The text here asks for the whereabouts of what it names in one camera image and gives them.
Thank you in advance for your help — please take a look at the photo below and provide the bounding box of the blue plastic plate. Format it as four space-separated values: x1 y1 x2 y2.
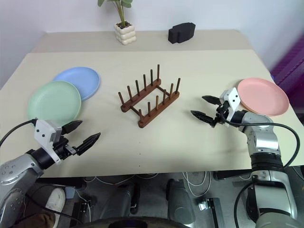
52 66 101 102

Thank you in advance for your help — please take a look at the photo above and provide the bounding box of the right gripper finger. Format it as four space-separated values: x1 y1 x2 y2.
201 95 221 105
190 110 216 127

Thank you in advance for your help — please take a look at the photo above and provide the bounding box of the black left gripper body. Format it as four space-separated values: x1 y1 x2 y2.
52 135 78 161

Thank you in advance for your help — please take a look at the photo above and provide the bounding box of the white bubbly plant pot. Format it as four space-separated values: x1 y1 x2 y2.
113 21 137 46

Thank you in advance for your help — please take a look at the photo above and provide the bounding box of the black foam block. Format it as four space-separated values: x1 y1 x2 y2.
168 21 196 45

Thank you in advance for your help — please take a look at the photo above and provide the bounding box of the white shoe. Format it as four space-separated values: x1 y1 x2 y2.
45 187 67 217

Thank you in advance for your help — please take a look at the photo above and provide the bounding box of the dark rounded robot leg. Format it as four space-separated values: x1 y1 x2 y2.
167 178 196 224
104 182 141 217

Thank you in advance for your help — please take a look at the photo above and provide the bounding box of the black table frame bar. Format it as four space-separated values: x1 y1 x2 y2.
35 176 86 190
213 169 253 181

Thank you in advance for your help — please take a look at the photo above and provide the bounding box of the green plastic plate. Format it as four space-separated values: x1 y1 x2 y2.
27 80 82 124

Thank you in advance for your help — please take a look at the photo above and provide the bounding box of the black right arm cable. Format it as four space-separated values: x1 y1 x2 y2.
219 111 300 225

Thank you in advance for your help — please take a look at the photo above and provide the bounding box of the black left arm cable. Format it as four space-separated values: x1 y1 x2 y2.
0 119 38 146

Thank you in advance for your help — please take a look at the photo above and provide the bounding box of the purple object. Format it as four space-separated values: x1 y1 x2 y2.
270 37 304 89

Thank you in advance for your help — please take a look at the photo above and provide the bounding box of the dark rounded base rim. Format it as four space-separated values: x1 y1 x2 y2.
80 214 191 228

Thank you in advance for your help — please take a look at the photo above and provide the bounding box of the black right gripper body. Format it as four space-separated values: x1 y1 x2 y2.
211 99 231 128

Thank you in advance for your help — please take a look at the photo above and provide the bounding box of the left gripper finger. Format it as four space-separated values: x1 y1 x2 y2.
76 132 102 156
62 120 84 134

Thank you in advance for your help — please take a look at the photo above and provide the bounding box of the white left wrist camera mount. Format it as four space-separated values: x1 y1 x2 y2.
34 119 63 165

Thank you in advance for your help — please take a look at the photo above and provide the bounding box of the white floor cable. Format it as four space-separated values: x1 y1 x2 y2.
94 173 159 185
182 170 212 198

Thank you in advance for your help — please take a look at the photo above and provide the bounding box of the wooden dish rack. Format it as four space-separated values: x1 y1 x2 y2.
117 64 181 129

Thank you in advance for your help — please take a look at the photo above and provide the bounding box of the green leafy plant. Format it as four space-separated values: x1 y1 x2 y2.
97 0 129 28

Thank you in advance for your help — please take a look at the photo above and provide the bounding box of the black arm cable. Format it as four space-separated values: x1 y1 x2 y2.
0 119 38 146
219 111 300 225

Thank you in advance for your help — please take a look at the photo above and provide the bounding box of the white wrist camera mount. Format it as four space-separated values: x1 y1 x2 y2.
34 119 63 165
219 87 244 122

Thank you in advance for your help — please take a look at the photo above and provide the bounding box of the pink plastic plate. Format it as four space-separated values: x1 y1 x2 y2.
237 77 290 117

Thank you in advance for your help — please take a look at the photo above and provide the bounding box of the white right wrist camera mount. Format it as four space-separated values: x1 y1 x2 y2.
219 87 244 122

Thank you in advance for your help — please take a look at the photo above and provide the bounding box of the black metal floor bracket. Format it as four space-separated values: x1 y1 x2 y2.
73 201 93 222
196 196 226 228

